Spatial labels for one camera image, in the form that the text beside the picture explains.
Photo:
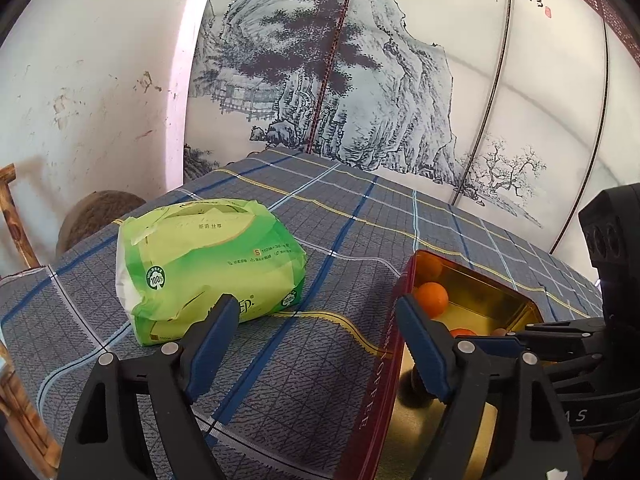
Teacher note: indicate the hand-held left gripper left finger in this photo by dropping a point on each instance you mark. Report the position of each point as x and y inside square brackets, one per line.
[216, 342]

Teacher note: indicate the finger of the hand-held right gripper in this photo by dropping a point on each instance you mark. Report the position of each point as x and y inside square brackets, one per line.
[560, 332]
[575, 372]

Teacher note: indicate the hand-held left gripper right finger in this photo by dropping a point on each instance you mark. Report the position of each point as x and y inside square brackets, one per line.
[425, 355]

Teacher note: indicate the round orange tangerine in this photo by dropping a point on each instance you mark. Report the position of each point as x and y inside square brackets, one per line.
[462, 333]
[432, 300]

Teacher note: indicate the dark red rectangular tin box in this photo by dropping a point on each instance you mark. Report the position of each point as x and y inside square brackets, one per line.
[380, 385]

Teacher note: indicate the green tissue pack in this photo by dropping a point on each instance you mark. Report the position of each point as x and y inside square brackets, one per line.
[200, 260]

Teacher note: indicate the grey plaid tablecloth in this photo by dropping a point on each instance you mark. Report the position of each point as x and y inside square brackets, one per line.
[310, 360]

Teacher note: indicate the round brown woven object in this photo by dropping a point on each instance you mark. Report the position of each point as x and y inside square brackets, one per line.
[95, 215]

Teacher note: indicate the wooden chair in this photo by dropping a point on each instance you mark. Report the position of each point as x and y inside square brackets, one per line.
[15, 220]

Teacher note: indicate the ink landscape painting screen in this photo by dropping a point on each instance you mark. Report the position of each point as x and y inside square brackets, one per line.
[400, 85]

